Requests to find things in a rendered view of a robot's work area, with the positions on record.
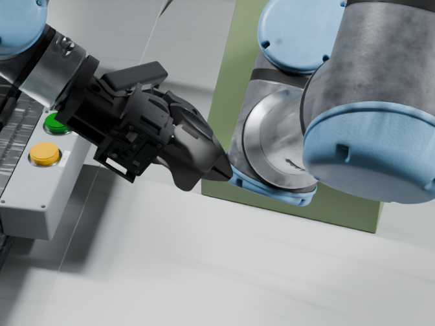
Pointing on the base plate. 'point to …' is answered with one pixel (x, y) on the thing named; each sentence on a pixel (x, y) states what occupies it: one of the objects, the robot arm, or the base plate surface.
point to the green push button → (52, 125)
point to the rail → (15, 145)
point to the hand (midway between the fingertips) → (223, 167)
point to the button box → (42, 185)
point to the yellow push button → (44, 153)
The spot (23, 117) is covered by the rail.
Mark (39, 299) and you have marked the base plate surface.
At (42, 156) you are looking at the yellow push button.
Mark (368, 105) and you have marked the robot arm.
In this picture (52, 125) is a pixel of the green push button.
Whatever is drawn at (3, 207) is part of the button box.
